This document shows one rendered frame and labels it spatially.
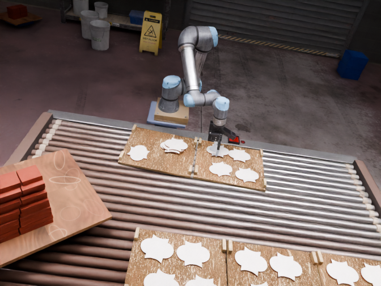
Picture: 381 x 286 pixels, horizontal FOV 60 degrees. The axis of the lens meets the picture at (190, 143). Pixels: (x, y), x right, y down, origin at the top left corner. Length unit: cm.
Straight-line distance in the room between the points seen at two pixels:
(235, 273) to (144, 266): 39
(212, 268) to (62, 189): 75
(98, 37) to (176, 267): 430
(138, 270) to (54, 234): 36
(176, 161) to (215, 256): 63
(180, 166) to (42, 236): 82
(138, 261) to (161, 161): 64
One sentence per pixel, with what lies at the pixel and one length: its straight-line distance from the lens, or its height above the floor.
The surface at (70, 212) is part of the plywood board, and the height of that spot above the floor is 104.
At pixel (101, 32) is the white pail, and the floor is 29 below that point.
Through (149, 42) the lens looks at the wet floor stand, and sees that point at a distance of 537.
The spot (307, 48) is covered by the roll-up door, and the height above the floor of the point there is 9.
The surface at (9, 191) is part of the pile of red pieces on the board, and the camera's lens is 130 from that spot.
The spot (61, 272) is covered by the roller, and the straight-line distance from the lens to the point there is 149.
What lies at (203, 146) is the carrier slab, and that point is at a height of 94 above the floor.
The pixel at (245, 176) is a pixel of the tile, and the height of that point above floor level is 94.
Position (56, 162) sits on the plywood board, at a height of 104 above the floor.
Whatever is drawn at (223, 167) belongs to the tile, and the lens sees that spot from 192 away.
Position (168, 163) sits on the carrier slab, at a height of 94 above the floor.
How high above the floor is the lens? 219
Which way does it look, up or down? 38 degrees down
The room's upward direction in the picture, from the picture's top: 11 degrees clockwise
